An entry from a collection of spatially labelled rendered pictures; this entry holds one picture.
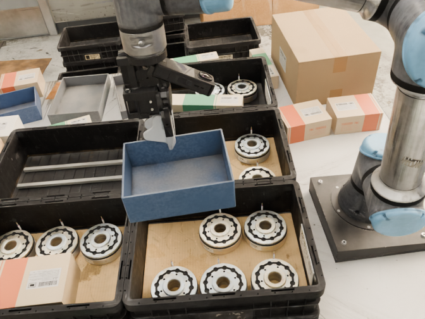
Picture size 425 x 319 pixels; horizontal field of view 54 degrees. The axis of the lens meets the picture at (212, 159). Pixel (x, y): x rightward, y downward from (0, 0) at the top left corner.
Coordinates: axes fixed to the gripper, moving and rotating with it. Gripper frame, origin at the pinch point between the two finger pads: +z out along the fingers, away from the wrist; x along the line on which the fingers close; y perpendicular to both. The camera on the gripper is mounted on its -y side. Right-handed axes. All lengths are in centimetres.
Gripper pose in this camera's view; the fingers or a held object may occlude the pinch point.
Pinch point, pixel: (173, 142)
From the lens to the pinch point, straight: 85.4
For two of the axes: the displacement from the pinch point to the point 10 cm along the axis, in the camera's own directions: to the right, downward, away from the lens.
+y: -9.9, 1.1, 0.0
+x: 0.7, 6.1, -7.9
